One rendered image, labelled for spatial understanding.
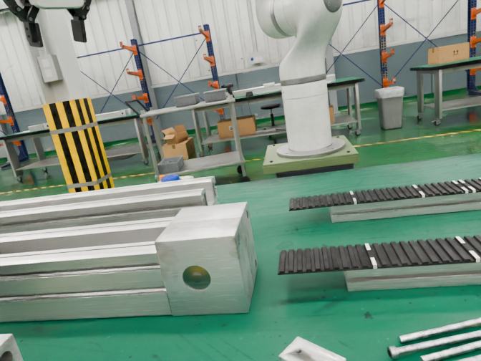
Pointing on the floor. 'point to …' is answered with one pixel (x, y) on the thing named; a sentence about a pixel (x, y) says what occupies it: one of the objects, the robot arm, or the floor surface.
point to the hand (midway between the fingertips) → (59, 39)
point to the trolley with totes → (166, 167)
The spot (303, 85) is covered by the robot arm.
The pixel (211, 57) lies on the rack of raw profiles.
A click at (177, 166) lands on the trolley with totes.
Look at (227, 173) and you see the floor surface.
